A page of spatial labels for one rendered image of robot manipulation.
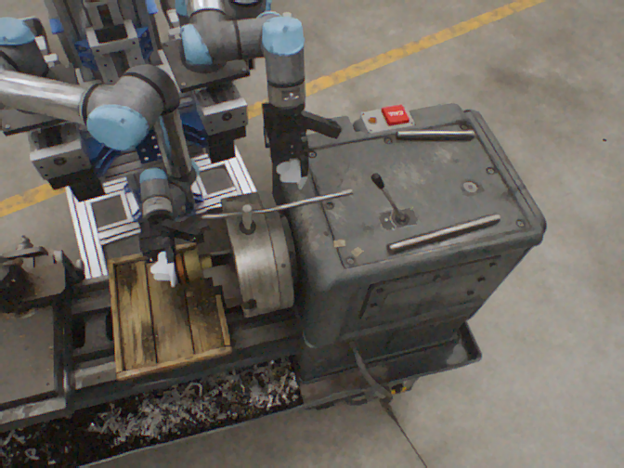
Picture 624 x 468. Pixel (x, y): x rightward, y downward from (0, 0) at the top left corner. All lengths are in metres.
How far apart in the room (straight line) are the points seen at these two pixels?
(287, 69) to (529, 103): 2.76
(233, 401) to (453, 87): 2.52
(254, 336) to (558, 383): 1.58
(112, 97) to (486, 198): 0.89
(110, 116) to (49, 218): 1.78
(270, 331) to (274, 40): 0.82
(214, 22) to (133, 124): 0.29
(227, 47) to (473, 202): 0.67
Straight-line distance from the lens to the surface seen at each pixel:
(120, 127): 1.19
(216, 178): 2.57
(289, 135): 1.05
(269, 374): 1.74
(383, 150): 1.32
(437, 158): 1.34
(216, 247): 1.28
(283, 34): 0.96
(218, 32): 1.05
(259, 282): 1.18
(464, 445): 2.38
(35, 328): 1.49
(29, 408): 1.47
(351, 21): 3.88
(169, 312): 1.49
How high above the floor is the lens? 2.23
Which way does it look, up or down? 58 degrees down
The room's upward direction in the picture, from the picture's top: 5 degrees clockwise
